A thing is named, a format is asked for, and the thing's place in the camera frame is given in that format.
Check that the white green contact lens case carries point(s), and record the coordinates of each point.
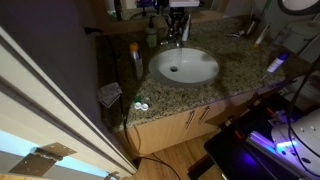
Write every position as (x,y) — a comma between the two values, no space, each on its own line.
(140,106)

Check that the white oval sink basin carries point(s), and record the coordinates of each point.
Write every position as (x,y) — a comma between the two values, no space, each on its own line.
(183,68)

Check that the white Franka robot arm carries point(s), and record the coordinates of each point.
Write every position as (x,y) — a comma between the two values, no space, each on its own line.
(300,140)

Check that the wooden vanity cabinet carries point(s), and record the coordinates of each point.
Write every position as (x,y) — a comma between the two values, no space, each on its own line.
(160,133)

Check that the soap dispenser bottle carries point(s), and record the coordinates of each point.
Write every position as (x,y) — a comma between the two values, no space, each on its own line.
(136,63)

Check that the white lotion tube yellow cap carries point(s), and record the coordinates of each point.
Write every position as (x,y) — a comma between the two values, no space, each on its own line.
(262,34)

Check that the white electric toothbrush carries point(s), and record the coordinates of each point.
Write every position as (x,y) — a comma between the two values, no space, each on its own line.
(187,33)

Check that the soap dispenser black pump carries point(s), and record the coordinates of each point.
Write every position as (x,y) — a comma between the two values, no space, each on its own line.
(151,35)

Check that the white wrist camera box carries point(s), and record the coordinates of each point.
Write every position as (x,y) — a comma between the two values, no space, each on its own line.
(185,3)

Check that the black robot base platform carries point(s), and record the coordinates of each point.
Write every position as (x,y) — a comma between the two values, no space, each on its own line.
(233,160)

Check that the chrome faucet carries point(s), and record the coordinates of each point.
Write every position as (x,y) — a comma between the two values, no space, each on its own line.
(170,39)

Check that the brass door hinge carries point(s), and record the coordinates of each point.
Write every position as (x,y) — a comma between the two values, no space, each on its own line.
(111,176)
(36,163)

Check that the small white toothpaste tube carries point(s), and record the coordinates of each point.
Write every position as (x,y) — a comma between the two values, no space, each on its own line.
(236,33)

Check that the clear bottle white cap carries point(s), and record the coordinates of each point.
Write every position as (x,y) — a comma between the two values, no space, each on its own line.
(280,39)

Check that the white toilet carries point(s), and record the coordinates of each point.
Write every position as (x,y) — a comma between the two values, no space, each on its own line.
(300,36)

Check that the white can purple cap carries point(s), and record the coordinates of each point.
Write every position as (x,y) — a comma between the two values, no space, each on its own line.
(276,63)

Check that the white door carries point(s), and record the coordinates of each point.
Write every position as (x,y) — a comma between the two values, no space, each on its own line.
(33,100)

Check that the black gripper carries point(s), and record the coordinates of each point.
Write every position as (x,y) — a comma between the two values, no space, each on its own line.
(179,13)

